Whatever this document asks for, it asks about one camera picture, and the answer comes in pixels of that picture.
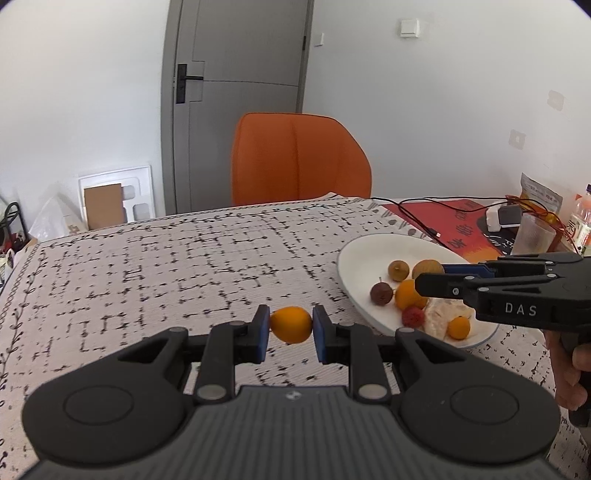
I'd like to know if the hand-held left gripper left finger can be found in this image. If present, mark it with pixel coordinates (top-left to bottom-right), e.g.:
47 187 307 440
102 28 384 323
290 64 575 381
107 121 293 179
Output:
117 305 271 402

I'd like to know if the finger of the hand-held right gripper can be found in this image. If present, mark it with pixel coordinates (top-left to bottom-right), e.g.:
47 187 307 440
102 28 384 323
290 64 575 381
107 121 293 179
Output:
414 272 492 306
442 262 498 278

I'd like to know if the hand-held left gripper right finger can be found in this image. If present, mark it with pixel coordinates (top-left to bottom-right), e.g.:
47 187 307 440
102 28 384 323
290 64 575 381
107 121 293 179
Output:
312 305 465 401

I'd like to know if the peeled pomelo segment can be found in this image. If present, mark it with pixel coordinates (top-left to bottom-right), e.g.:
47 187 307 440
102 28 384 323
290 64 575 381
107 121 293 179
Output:
424 298 476 340

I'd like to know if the small orange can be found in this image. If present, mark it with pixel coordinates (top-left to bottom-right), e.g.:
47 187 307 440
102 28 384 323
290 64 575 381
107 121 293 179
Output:
270 306 314 344
448 316 472 341

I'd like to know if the large orange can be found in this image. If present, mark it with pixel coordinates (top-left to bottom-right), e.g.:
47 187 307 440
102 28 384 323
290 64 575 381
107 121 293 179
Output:
394 279 429 311

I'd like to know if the dark brown round fruit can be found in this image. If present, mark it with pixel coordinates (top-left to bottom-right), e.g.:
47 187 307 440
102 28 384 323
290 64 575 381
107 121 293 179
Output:
370 277 394 306

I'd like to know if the white plate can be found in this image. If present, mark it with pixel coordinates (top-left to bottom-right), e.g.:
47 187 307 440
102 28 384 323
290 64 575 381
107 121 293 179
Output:
337 233 502 349

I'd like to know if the person's right hand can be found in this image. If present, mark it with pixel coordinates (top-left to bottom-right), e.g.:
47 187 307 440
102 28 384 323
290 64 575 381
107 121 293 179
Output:
545 331 591 411

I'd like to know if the red printed mat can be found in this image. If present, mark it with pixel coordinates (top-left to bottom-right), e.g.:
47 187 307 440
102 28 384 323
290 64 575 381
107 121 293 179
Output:
381 198 518 264

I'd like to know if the clear plastic cup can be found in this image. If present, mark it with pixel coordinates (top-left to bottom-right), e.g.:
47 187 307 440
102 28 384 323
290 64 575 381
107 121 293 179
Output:
512 212 557 257

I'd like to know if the clear plastic bottle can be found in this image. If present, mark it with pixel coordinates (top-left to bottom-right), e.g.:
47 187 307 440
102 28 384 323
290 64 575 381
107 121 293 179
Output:
566 185 591 257

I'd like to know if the printed snack bag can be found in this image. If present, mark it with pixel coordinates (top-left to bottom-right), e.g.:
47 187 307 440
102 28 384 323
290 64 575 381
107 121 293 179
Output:
519 172 564 217

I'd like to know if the orange chair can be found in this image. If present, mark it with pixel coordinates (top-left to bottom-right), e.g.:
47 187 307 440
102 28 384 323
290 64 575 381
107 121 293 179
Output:
231 112 373 207

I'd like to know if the white foam packaging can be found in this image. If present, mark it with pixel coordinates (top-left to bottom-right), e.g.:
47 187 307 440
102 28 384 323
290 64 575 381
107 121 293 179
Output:
78 164 154 230

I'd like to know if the brown cardboard piece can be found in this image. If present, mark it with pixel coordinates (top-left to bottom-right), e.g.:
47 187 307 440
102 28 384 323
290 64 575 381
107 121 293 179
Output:
83 183 124 230

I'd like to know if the clear plastic bag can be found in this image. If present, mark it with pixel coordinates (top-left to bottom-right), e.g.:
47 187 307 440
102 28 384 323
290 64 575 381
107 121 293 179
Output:
28 194 88 243

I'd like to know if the black metal rack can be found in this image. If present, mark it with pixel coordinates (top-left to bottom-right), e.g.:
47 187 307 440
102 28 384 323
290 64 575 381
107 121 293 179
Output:
0 198 24 287

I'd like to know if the black cable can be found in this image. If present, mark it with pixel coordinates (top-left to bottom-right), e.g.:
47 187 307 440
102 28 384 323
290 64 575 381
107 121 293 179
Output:
369 198 522 241

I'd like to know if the orange cable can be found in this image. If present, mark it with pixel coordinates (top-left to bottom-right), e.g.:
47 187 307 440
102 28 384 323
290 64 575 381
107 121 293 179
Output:
505 196 573 241

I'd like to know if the grey door with black handle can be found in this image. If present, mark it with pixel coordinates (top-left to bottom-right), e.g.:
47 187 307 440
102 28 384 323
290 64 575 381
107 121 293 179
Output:
160 0 315 215

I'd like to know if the black door handle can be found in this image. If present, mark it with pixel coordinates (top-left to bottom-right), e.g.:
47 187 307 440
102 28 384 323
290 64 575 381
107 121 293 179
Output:
176 64 204 103

